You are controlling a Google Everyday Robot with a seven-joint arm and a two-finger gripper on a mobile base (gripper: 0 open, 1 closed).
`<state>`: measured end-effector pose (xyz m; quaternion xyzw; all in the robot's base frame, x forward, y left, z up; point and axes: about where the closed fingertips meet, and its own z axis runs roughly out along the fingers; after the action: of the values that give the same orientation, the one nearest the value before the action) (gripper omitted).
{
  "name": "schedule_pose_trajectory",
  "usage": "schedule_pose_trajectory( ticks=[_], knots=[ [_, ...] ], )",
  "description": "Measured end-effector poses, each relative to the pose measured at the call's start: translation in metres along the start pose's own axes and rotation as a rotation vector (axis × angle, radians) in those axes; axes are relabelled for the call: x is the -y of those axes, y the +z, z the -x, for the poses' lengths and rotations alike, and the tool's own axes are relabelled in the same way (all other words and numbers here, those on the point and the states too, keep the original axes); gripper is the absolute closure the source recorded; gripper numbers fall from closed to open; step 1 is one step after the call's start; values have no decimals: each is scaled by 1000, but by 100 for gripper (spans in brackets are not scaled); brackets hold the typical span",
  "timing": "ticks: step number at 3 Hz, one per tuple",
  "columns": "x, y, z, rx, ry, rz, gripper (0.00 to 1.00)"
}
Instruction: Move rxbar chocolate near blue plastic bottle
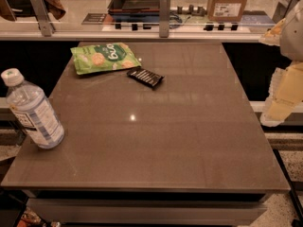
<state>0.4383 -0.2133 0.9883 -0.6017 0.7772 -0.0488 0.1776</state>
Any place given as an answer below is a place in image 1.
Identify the cardboard box with label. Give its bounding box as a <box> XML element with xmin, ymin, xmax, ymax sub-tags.
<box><xmin>206</xmin><ymin>0</ymin><xmax>247</xmax><ymax>22</ymax></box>

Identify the right grey metal post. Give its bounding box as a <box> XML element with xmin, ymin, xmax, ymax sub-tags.
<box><xmin>272</xmin><ymin>0</ymin><xmax>300</xmax><ymax>23</ymax></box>

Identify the left grey metal post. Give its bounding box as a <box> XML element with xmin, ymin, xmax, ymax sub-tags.
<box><xmin>29</xmin><ymin>0</ymin><xmax>55</xmax><ymax>37</ymax></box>

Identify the blue plastic water bottle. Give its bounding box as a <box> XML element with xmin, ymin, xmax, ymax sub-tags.
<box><xmin>1</xmin><ymin>68</ymin><xmax>64</xmax><ymax>149</ymax></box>

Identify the black rxbar chocolate bar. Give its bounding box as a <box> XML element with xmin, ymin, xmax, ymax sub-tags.
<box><xmin>127</xmin><ymin>67</ymin><xmax>164</xmax><ymax>89</ymax></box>

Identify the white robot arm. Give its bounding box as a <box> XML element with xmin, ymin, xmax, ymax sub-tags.
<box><xmin>259</xmin><ymin>0</ymin><xmax>303</xmax><ymax>127</ymax></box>

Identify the dark metal tray bin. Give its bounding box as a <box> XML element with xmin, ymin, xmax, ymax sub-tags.
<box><xmin>108</xmin><ymin>0</ymin><xmax>160</xmax><ymax>14</ymax></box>

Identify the grey metal post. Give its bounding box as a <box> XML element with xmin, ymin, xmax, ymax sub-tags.
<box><xmin>29</xmin><ymin>0</ymin><xmax>55</xmax><ymax>37</ymax></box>
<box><xmin>272</xmin><ymin>0</ymin><xmax>300</xmax><ymax>23</ymax></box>
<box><xmin>159</xmin><ymin>0</ymin><xmax>170</xmax><ymax>38</ymax></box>

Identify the green snack bag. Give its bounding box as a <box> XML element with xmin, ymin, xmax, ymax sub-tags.
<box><xmin>71</xmin><ymin>43</ymin><xmax>141</xmax><ymax>75</ymax></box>

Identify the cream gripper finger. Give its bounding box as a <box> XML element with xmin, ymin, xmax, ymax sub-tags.
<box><xmin>258</xmin><ymin>19</ymin><xmax>285</xmax><ymax>46</ymax></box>
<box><xmin>260</xmin><ymin>61</ymin><xmax>303</xmax><ymax>127</ymax></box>

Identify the middle grey metal post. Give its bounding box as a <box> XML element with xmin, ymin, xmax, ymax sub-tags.
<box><xmin>159</xmin><ymin>0</ymin><xmax>170</xmax><ymax>38</ymax></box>

